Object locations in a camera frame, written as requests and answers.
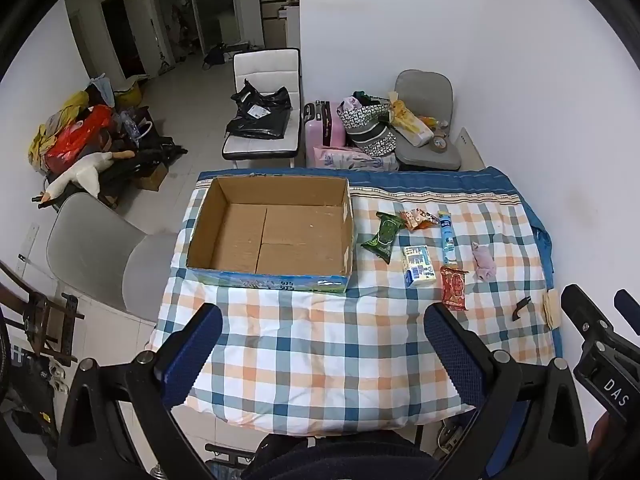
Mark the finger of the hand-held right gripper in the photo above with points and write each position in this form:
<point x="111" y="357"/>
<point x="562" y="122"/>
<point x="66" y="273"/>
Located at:
<point x="629" y="307"/>
<point x="582" y="312"/>

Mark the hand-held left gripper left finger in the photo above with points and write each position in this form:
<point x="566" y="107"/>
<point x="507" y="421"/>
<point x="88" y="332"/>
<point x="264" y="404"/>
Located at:
<point x="197" y="345"/>

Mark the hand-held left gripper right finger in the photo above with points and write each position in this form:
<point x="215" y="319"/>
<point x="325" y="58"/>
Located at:
<point x="452" y="355"/>

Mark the red snack packet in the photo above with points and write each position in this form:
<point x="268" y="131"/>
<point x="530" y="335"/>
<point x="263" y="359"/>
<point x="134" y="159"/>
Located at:
<point x="454" y="289"/>

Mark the white blue carton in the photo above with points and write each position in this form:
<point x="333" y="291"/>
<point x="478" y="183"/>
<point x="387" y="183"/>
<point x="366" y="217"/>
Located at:
<point x="418" y="266"/>

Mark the pink sock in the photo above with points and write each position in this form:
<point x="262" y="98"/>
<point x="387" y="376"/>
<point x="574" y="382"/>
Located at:
<point x="484" y="262"/>

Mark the blue white tube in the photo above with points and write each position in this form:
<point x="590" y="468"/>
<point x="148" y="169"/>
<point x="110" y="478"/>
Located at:
<point x="447" y="240"/>

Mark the green snack packet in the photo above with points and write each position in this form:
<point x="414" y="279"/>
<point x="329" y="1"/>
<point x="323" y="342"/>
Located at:
<point x="384" y="235"/>

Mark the orange snack packet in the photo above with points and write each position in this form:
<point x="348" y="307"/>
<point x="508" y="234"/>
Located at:
<point x="417" y="219"/>

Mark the person's right forearm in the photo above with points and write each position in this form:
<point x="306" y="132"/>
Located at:
<point x="610" y="435"/>

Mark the beige paper piece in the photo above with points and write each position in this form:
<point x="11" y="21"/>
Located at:
<point x="552" y="310"/>

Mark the small black clip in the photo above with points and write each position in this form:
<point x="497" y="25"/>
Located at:
<point x="520" y="308"/>

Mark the plaid blanket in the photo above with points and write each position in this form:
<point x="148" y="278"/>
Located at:
<point x="320" y="350"/>

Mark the grey shell chair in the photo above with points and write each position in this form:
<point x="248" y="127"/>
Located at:
<point x="95" y="245"/>

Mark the person's dark clothing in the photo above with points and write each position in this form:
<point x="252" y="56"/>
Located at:
<point x="340" y="455"/>

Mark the dark wooden stool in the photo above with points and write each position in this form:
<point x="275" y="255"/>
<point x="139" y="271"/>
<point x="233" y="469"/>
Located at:
<point x="45" y="320"/>

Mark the small brown cardboard box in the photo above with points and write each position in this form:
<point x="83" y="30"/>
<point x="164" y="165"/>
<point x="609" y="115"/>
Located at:
<point x="152" y="177"/>

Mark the pile of black bags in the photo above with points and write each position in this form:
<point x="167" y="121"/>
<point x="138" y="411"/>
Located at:
<point x="150" y="152"/>

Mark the white leaning board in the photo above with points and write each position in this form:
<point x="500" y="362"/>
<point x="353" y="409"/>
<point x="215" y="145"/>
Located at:
<point x="470" y="147"/>

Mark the white goose plush toy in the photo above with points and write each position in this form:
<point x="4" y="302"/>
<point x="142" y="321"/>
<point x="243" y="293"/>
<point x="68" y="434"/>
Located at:
<point x="82" y="175"/>

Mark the brown tape roll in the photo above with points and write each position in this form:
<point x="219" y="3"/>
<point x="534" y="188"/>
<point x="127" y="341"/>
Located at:
<point x="440" y="143"/>

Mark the pink floral pillow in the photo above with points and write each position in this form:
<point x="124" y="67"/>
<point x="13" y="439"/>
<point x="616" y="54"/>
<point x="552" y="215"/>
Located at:
<point x="350" y="160"/>

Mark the yellow white packet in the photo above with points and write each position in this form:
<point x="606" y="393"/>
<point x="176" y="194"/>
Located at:
<point x="412" y="127"/>

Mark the black plastic bag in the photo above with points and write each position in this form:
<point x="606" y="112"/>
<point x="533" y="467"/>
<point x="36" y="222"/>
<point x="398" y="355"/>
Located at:
<point x="260" y="115"/>

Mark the patterned tote bag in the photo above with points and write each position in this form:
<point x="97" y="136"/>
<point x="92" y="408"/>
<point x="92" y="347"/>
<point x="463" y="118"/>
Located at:
<point x="370" y="130"/>

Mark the red plastic bag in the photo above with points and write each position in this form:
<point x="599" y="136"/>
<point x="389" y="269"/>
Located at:
<point x="75" y="135"/>

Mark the pink suitcase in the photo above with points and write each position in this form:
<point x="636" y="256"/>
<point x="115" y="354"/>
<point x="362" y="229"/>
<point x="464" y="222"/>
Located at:
<point x="332" y="130"/>

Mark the yellow cloth bag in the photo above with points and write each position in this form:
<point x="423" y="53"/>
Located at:
<point x="40" y="140"/>

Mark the yellow bin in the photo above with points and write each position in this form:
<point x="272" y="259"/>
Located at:
<point x="129" y="94"/>

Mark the grey padded chair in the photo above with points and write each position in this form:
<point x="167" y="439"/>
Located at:
<point x="425" y="87"/>

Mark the white padded chair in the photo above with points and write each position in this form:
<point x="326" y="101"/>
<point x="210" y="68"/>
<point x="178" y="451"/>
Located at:
<point x="265" y="62"/>

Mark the black floor bag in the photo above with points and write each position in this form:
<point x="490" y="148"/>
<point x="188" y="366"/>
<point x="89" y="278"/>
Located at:
<point x="217" y="55"/>

